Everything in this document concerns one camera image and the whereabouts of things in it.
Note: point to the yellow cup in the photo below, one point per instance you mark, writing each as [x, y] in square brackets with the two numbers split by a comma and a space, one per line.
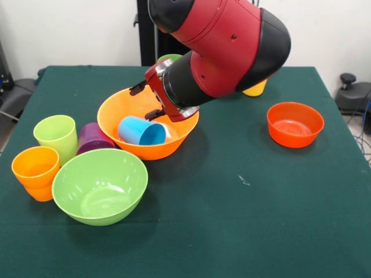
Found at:
[256, 89]

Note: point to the lime green cup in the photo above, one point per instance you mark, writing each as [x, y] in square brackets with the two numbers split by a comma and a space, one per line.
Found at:
[58, 142]

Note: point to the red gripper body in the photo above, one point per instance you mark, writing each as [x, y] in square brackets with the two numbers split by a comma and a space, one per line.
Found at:
[160, 92]

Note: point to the orange cup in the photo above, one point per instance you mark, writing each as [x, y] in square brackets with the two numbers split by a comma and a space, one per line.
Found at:
[32, 165]
[40, 194]

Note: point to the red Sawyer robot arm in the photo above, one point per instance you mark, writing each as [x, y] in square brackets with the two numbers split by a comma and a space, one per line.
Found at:
[226, 43]

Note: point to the red bowl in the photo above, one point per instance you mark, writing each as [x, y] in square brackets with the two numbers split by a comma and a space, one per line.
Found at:
[295, 139]

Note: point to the dark green tablecloth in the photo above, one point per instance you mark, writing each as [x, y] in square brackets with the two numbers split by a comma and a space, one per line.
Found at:
[232, 202]

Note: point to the blue cup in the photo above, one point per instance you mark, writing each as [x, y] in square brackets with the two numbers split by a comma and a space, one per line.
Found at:
[136, 130]

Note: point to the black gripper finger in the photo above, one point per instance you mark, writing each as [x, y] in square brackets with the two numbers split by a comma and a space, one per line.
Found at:
[139, 87]
[155, 114]

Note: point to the purple cup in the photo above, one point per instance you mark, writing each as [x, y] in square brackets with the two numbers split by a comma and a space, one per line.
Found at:
[90, 139]

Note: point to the large green bowl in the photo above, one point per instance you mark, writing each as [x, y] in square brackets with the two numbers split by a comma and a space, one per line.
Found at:
[98, 208]

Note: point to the black equipment box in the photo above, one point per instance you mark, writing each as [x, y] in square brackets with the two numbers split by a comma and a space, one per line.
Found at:
[4, 75]

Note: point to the grey black device base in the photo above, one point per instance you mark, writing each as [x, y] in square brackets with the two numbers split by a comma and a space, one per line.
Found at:
[353, 98]
[17, 92]

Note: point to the large orange bowl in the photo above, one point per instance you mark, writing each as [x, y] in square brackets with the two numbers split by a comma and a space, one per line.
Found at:
[174, 144]

